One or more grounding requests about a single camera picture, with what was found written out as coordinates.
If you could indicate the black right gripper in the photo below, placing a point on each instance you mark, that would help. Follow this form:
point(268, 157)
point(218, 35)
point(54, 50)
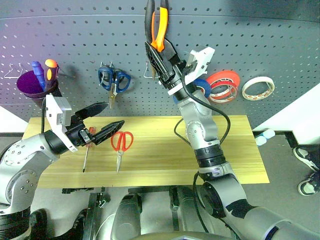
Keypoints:
point(172, 80)

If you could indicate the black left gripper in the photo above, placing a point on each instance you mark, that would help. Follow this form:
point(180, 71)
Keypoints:
point(77, 135)

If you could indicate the orange and black needle-nose pliers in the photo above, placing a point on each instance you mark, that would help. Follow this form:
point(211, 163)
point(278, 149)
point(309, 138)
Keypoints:
point(161, 30)

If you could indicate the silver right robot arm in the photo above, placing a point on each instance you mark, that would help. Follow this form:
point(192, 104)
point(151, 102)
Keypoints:
point(200, 125)

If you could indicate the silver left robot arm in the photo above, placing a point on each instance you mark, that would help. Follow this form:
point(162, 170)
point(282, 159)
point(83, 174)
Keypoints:
point(25, 155)

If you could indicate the grey pegboard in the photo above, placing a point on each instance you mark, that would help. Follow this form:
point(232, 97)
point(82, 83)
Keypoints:
point(75, 37)

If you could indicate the blue tape roll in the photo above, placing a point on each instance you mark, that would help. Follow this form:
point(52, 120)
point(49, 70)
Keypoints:
point(203, 86)

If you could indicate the wide red tape roll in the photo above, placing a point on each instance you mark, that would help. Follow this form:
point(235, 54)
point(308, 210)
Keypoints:
point(225, 74)

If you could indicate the red and white tape roll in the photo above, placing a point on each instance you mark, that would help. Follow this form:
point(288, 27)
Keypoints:
point(220, 100)

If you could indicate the dark rounded grey shape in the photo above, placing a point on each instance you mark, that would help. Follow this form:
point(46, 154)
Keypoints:
point(127, 215)
point(185, 210)

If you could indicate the pale blue plastic bottle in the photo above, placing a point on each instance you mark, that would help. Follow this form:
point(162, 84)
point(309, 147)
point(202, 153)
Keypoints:
point(268, 133)
point(260, 141)

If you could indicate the black and white sneaker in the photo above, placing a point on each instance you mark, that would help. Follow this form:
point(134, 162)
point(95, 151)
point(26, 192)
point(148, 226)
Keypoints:
point(310, 186)
point(307, 157)

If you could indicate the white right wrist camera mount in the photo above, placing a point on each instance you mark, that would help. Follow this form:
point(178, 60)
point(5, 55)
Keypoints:
point(202, 60)

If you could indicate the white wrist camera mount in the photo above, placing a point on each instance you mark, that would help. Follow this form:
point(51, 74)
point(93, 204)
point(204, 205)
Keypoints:
point(53, 112)
point(202, 60)

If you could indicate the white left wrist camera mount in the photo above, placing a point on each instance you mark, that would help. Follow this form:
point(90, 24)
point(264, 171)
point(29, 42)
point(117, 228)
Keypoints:
point(53, 112)

